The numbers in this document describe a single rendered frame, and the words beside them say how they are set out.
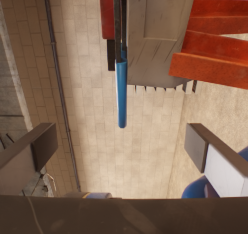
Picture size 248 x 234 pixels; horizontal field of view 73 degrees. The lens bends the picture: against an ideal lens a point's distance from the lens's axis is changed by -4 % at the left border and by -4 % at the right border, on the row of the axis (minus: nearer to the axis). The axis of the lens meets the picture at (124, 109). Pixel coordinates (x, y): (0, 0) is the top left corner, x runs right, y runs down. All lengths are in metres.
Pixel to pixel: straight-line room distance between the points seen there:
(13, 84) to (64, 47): 1.24
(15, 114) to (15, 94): 0.45
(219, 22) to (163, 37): 0.15
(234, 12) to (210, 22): 0.16
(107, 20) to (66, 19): 3.09
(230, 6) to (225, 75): 0.25
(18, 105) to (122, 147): 2.37
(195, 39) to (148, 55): 0.08
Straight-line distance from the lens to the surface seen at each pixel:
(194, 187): 0.23
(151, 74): 0.19
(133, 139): 3.97
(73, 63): 3.39
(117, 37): 0.17
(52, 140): 0.17
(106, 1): 0.25
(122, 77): 0.19
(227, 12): 0.43
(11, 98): 4.03
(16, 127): 4.33
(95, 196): 0.32
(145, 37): 0.17
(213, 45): 0.24
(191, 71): 0.19
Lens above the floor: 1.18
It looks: level
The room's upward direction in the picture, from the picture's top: 90 degrees counter-clockwise
